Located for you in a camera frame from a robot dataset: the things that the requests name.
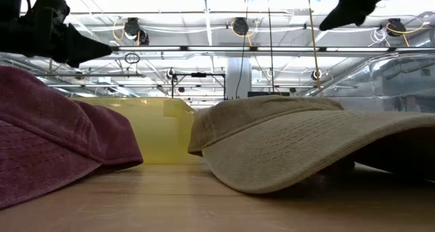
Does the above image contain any yellow cable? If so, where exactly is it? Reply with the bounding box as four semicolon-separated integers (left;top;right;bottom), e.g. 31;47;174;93
305;0;322;90

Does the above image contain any silver ventilation duct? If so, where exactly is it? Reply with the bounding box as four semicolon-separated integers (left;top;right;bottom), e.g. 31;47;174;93
311;52;435;112

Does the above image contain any yellow plastic bin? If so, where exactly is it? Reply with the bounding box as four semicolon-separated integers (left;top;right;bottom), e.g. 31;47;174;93
69;96;205;165

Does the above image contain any long ceiling light bar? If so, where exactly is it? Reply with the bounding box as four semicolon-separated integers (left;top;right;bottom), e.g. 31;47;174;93
111;44;435;54

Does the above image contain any black monitor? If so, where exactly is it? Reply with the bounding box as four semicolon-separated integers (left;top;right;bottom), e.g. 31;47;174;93
247;91;291;97

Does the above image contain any beige cap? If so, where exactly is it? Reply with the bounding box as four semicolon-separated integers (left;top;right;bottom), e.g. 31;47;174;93
187;95;435;195

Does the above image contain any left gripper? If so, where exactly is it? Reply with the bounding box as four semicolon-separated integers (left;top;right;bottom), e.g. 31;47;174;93
0;0;113;69

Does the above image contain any black metal gantry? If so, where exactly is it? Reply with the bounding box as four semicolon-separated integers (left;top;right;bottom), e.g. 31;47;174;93
171;71;227;100

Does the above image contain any black power cable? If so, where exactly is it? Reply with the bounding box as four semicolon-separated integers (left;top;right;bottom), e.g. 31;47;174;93
266;0;276;93

